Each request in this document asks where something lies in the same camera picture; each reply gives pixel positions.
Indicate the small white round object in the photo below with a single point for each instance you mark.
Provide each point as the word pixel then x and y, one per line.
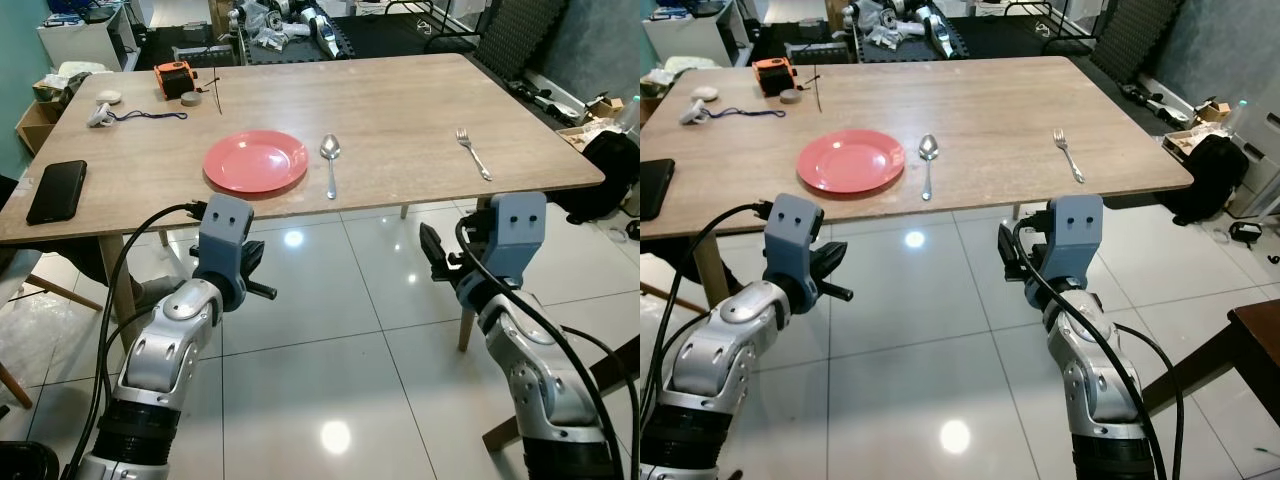
pixel 705 92
pixel 107 96

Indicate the black foam mat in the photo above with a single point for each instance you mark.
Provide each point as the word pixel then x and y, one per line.
pixel 520 35
pixel 1130 35

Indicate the pink round plate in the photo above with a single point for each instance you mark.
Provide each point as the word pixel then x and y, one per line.
pixel 255 160
pixel 851 160

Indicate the orange and black device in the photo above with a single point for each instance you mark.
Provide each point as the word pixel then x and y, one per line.
pixel 172 75

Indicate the white cabinet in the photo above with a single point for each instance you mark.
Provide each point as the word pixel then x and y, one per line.
pixel 690 35
pixel 85 35

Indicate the black smartphone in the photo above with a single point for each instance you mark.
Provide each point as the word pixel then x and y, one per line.
pixel 655 185
pixel 56 190

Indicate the white handheld controller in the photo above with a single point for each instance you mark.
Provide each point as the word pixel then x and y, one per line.
pixel 100 116
pixel 692 113

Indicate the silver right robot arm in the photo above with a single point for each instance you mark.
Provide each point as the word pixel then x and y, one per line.
pixel 540 370
pixel 1095 370

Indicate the thin black stick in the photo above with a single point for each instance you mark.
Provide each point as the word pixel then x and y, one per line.
pixel 817 90
pixel 213 95

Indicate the silver metal fork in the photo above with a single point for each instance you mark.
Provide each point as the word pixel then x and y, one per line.
pixel 470 148
pixel 1067 150

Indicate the open brown cardboard box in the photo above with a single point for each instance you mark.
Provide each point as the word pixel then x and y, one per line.
pixel 646 108
pixel 35 125

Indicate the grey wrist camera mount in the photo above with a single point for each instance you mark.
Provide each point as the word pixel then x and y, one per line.
pixel 222 235
pixel 793 235
pixel 1075 235
pixel 517 235

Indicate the grey tape roll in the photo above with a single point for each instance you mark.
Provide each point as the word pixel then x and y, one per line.
pixel 789 97
pixel 190 98

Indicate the white and grey robot parts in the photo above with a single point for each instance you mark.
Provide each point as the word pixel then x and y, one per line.
pixel 905 25
pixel 300 30

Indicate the person's leg in dark trousers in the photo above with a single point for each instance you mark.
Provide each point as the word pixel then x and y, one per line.
pixel 90 262

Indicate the white tray with items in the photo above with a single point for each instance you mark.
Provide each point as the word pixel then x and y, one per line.
pixel 578 135
pixel 1188 142

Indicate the light wooden dining table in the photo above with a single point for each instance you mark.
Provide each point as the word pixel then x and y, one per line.
pixel 980 110
pixel 380 110

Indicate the black power tool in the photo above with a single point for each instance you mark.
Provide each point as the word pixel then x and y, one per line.
pixel 548 97
pixel 1148 95

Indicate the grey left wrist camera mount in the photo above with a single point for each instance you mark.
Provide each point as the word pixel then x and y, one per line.
pixel 222 235
pixel 793 235

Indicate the grey drawer cabinet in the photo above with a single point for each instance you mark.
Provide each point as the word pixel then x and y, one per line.
pixel 1258 160

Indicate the black backpack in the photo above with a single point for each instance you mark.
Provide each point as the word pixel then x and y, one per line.
pixel 605 170
pixel 1205 175

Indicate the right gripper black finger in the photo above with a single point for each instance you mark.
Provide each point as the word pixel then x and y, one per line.
pixel 437 255
pixel 1010 255

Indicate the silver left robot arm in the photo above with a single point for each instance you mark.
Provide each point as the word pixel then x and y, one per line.
pixel 170 340
pixel 725 350

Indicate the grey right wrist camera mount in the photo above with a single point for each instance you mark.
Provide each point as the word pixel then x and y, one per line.
pixel 517 235
pixel 1075 235

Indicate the small cardboard box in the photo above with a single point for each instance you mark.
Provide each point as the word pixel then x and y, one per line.
pixel 605 106
pixel 1210 112

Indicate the silver metal spoon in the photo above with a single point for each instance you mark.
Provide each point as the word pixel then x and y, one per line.
pixel 330 148
pixel 928 148

